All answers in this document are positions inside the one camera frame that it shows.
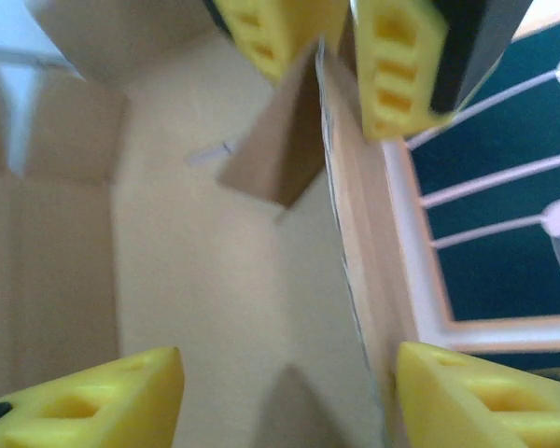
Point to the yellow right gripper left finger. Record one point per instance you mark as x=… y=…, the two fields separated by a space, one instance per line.
x=98 y=406

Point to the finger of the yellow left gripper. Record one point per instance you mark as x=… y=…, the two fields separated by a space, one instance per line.
x=280 y=32
x=401 y=70

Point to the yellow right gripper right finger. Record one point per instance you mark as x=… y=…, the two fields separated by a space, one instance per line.
x=471 y=401

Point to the brown cardboard box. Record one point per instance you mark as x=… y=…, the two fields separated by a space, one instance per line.
x=191 y=270

